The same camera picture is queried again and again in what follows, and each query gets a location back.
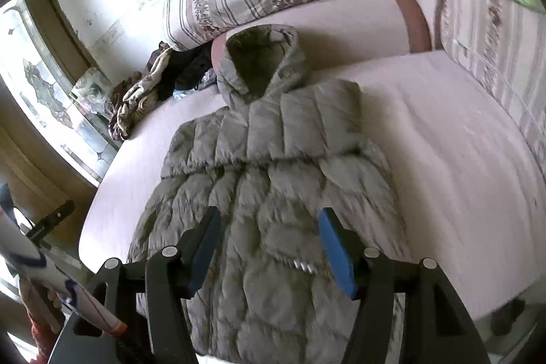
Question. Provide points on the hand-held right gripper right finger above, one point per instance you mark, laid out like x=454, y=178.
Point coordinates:
x=338, y=257

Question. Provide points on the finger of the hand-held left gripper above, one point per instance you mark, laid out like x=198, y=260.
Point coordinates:
x=50, y=221

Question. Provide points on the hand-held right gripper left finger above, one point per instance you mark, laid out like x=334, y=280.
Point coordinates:
x=201, y=257

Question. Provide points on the grey hooded puffer jacket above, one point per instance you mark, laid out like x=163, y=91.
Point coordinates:
x=264, y=185

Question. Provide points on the person's left forearm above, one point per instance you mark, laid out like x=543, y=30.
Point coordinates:
x=40, y=330

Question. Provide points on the patterned glass door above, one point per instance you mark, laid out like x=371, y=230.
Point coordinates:
x=47, y=91

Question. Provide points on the pink bed mattress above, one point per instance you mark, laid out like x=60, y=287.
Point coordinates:
x=443, y=159

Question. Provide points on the floral patterned cloth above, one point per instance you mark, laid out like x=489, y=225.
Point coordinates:
x=134, y=97

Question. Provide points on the clear plastic bag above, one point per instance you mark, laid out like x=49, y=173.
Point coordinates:
x=200, y=84

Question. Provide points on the black clothing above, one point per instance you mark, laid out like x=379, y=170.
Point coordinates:
x=187, y=67

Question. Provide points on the pink bolster with brown end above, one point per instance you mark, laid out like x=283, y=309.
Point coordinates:
x=341, y=20

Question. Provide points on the striped floral cushion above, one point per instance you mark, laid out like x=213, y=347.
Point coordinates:
x=499, y=61

